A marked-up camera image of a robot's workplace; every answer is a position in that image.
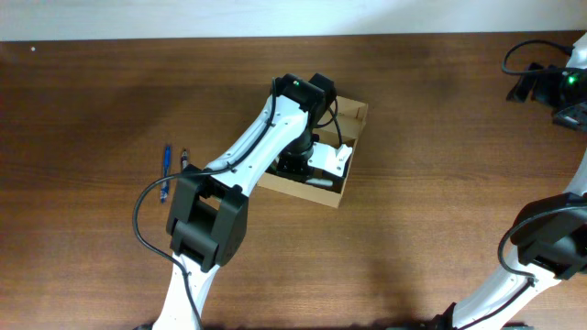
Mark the white Sharpie permanent marker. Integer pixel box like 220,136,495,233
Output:
305,178,334,187

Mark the black clear retractable pen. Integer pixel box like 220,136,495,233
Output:
180,148,189,172

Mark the brown cardboard box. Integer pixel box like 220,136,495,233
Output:
258,96,369,208

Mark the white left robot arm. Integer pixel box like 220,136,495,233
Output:
131,73,338,329

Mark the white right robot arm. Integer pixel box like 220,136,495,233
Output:
426,38,586,330

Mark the blue retractable pen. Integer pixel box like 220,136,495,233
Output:
160,145,172,204

